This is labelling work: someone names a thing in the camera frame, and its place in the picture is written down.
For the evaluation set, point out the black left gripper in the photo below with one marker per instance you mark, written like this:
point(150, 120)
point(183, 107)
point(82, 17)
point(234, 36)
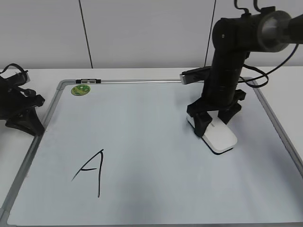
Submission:
point(18, 108)

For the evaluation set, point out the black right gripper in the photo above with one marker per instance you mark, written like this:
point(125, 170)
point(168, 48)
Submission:
point(219, 93)

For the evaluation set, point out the white whiteboard eraser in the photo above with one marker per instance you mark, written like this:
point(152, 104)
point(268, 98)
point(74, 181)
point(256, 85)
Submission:
point(218, 136)

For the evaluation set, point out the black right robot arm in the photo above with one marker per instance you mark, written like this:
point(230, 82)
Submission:
point(234, 39)

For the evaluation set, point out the round green magnet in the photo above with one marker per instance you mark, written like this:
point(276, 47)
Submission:
point(80, 90)

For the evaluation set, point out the grey framed whiteboard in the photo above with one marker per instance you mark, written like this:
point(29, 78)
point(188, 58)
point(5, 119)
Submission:
point(124, 154)

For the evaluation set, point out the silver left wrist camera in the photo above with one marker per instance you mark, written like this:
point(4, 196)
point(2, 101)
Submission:
point(18, 79)

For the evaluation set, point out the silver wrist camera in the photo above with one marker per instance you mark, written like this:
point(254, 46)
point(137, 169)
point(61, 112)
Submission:
point(18, 79)
point(195, 75)

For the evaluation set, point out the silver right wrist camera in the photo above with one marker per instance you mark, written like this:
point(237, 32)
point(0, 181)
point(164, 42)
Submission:
point(195, 75)

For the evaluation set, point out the black silver frame clip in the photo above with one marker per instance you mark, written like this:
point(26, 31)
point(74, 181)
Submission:
point(88, 81)

